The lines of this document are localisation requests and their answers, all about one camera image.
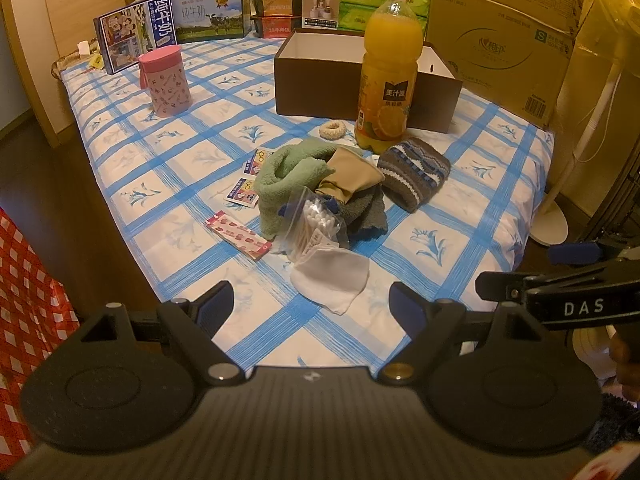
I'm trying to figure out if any blue milk carton box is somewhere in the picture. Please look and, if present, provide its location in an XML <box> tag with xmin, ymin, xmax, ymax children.
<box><xmin>93</xmin><ymin>0</ymin><xmax>178</xmax><ymax>75</ymax></box>

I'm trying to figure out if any brown patterned knit sock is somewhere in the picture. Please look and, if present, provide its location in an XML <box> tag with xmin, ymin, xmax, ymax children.
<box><xmin>376</xmin><ymin>138</ymin><xmax>451</xmax><ymax>214</ymax></box>

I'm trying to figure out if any large cardboard shipping box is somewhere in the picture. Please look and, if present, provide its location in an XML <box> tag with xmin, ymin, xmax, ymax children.
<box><xmin>426</xmin><ymin>0</ymin><xmax>585</xmax><ymax>129</ymax></box>

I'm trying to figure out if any brown open cardboard box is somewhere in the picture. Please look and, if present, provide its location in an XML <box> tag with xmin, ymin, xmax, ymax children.
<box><xmin>273</xmin><ymin>28</ymin><xmax>462</xmax><ymax>132</ymax></box>

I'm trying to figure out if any cream hair scrunchie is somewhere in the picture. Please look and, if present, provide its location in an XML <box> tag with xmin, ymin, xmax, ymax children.
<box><xmin>319</xmin><ymin>120</ymin><xmax>347</xmax><ymax>141</ymax></box>

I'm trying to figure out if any person's right hand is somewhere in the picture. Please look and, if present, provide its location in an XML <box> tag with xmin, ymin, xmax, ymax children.
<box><xmin>610</xmin><ymin>327</ymin><xmax>640</xmax><ymax>403</ymax></box>

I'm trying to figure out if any white standing fan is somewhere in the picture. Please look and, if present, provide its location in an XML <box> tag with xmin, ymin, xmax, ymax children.
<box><xmin>530</xmin><ymin>61</ymin><xmax>623</xmax><ymax>247</ymax></box>

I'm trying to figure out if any red patterned plaster packet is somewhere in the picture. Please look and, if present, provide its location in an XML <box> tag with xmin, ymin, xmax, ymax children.
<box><xmin>205</xmin><ymin>210</ymin><xmax>272</xmax><ymax>261</ymax></box>

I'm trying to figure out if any orange juice bottle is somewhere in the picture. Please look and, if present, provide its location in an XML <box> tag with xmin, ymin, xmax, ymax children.
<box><xmin>355</xmin><ymin>0</ymin><xmax>424</xmax><ymax>154</ymax></box>

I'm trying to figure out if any white product box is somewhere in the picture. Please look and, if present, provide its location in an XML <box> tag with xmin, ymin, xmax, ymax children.
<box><xmin>302</xmin><ymin>0</ymin><xmax>341</xmax><ymax>29</ymax></box>

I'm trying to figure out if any lens wipe sachet strip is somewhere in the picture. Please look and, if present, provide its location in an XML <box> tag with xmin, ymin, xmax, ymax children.
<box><xmin>226</xmin><ymin>148</ymin><xmax>274</xmax><ymax>208</ymax></box>

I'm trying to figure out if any red food tray lower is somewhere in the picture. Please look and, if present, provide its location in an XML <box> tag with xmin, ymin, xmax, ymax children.
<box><xmin>252</xmin><ymin>15</ymin><xmax>302</xmax><ymax>39</ymax></box>

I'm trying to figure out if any pink patterned canister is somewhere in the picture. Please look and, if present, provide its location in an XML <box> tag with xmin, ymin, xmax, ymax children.
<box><xmin>138</xmin><ymin>44</ymin><xmax>192</xmax><ymax>118</ymax></box>

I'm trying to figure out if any white face cloth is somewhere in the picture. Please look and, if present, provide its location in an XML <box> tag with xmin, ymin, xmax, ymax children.
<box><xmin>291</xmin><ymin>246</ymin><xmax>370</xmax><ymax>315</ymax></box>

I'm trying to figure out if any green fluffy towel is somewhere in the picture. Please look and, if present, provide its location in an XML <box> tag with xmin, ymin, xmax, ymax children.
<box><xmin>254</xmin><ymin>138</ymin><xmax>337</xmax><ymax>240</ymax></box>

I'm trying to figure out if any cow picture milk box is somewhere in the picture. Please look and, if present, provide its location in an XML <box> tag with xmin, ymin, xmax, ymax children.
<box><xmin>171</xmin><ymin>0</ymin><xmax>252</xmax><ymax>44</ymax></box>

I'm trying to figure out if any bag of cotton swabs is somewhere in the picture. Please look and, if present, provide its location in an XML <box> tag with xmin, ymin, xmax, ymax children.
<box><xmin>274</xmin><ymin>188</ymin><xmax>349</xmax><ymax>262</ymax></box>

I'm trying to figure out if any orange food tray upper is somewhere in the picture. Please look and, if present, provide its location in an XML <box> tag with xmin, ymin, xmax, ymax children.
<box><xmin>252</xmin><ymin>0</ymin><xmax>303</xmax><ymax>18</ymax></box>

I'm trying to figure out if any red checkered cloth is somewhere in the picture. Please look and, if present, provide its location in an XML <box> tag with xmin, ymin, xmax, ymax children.
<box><xmin>0</xmin><ymin>214</ymin><xmax>79</xmax><ymax>471</ymax></box>

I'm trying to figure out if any tan stocking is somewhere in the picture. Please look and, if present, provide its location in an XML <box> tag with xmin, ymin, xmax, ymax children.
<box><xmin>316</xmin><ymin>148</ymin><xmax>384</xmax><ymax>204</ymax></box>

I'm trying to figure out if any blue checkered bed sheet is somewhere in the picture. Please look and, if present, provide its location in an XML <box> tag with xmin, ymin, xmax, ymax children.
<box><xmin>62</xmin><ymin>37</ymin><xmax>554</xmax><ymax>370</ymax></box>

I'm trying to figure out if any dark grey fluffy towel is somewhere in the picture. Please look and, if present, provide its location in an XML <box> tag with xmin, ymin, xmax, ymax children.
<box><xmin>338</xmin><ymin>184</ymin><xmax>388</xmax><ymax>244</ymax></box>

